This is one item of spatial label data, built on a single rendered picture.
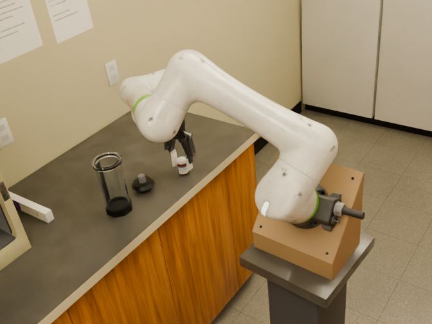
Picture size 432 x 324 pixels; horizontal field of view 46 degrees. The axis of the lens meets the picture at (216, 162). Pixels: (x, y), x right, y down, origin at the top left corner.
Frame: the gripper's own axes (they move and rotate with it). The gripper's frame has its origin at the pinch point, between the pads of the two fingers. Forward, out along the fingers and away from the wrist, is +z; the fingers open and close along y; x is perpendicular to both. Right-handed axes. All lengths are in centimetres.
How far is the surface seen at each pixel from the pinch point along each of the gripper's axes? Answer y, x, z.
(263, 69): 57, -166, 38
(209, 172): -9.7, -4.9, 5.7
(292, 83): 55, -207, 67
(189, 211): -6.3, 7.2, 18.2
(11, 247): 23, 67, 1
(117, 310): -4, 53, 32
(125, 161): 29.1, 3.5, 5.6
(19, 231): 23, 63, -3
